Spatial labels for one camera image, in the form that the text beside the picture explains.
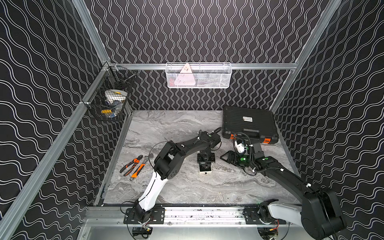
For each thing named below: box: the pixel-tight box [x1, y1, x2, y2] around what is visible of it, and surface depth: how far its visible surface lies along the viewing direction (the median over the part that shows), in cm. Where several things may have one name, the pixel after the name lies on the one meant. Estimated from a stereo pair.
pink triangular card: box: [174, 63, 196, 86], surface depth 91 cm
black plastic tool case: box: [222, 106, 279, 144], surface depth 107 cm
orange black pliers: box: [119, 155, 143, 177], surface depth 94 cm
